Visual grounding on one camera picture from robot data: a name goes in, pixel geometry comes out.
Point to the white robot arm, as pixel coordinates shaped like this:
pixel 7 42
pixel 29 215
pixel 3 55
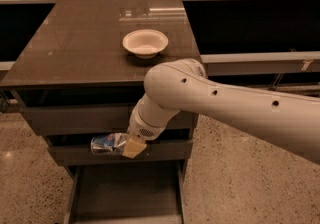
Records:
pixel 289 121

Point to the long grey bench rail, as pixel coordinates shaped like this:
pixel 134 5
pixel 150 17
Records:
pixel 261 63

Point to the open bottom drawer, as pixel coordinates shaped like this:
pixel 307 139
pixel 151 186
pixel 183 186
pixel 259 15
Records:
pixel 127 193

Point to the middle drawer front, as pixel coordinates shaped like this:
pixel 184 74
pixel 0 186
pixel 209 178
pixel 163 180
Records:
pixel 162 150

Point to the top drawer front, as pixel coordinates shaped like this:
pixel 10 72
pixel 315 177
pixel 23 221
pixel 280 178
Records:
pixel 83 119

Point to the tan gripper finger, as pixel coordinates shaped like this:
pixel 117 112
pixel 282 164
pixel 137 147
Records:
pixel 134 146

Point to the white paper bowl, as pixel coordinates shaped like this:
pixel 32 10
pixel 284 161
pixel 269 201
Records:
pixel 145 43

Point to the redbull can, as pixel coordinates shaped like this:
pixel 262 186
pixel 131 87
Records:
pixel 109 144

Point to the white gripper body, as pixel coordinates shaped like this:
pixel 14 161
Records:
pixel 142 128

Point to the dark drawer cabinet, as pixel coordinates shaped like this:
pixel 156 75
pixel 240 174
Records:
pixel 77 58

